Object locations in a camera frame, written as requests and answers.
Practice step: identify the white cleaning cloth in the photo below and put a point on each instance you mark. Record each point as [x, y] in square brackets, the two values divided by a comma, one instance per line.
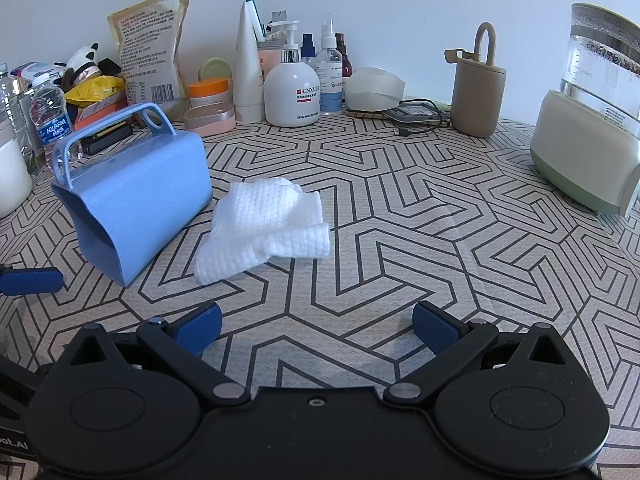
[260, 225]

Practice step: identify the blue label water bottle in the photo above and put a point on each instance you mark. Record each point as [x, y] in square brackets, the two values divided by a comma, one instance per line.
[50, 120]

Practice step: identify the pink box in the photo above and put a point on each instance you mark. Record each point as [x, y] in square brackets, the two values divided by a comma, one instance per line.
[268, 60]

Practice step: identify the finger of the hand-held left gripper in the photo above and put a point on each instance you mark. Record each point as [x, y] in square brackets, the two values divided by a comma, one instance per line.
[30, 281]

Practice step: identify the orange lid jar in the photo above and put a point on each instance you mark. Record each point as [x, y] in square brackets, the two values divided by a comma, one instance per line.
[207, 87]

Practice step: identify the translucent white dome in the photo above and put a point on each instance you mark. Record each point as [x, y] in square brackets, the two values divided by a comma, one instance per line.
[372, 90]

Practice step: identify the panda plush toy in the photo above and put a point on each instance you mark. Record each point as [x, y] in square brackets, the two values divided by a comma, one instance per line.
[82, 57]

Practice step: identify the dark blue spray bottle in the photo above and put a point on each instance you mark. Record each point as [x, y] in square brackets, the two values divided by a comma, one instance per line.
[307, 52]

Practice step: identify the white squeeze tube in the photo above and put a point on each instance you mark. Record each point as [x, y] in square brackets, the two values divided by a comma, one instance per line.
[248, 75]

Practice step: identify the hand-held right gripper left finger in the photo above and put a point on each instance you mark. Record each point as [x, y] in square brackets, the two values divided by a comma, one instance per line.
[200, 325]

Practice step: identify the white filled jar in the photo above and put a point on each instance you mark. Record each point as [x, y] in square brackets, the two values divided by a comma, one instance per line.
[12, 175]

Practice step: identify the green round jar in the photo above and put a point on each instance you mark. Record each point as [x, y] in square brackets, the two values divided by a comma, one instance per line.
[212, 67]

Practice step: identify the white pump bottle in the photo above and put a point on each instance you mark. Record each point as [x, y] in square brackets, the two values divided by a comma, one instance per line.
[292, 95]

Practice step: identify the clear spray bottle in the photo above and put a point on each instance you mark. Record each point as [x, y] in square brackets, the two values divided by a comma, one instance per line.
[330, 80]

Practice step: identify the clear plastic bottle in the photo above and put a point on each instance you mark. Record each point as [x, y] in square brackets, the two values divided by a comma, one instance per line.
[15, 110]

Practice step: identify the white and blue pouch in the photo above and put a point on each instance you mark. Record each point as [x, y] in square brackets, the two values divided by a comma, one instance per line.
[35, 70]

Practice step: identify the brown glass bottle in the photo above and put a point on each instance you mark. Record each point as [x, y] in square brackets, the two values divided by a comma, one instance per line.
[346, 67]

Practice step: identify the black rectangular box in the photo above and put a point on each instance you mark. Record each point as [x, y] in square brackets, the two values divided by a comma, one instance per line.
[107, 137]

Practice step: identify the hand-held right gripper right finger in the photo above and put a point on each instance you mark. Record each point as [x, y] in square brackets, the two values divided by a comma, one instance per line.
[437, 327]

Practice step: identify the pink compact case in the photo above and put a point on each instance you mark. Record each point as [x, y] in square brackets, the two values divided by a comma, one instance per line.
[210, 120]

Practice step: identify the yellow snack packet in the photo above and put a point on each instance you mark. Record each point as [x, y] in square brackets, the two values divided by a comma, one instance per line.
[95, 87]

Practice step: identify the tan printed food bag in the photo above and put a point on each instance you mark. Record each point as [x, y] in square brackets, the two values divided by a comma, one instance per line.
[147, 45]

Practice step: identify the glass electric kettle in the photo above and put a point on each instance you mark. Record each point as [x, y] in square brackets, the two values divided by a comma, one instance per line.
[575, 150]

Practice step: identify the blue plastic container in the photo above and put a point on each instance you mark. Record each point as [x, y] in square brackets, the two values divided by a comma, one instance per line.
[140, 195]

